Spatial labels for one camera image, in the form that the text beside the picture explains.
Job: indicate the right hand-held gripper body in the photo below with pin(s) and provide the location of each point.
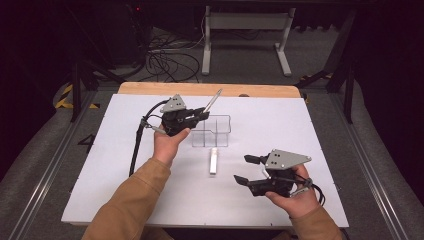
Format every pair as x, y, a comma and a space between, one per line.
283, 160

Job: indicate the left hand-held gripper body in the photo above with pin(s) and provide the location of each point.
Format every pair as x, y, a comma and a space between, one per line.
176, 121

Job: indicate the clear ballpoint pen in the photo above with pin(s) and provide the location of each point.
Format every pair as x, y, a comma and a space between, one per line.
213, 100

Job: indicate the clear plastic pen holder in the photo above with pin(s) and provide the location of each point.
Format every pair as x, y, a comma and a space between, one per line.
216, 133

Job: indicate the white tube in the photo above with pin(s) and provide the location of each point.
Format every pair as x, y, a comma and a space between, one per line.
213, 161

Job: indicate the person's left hand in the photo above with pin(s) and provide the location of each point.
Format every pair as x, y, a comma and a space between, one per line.
166, 146

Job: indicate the person's right hand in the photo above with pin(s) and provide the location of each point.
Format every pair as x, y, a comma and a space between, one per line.
300, 203

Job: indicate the black metal stand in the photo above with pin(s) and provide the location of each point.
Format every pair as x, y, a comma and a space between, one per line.
76, 96
348, 93

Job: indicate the white metal desk frame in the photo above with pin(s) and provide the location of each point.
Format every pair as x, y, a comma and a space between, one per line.
246, 20

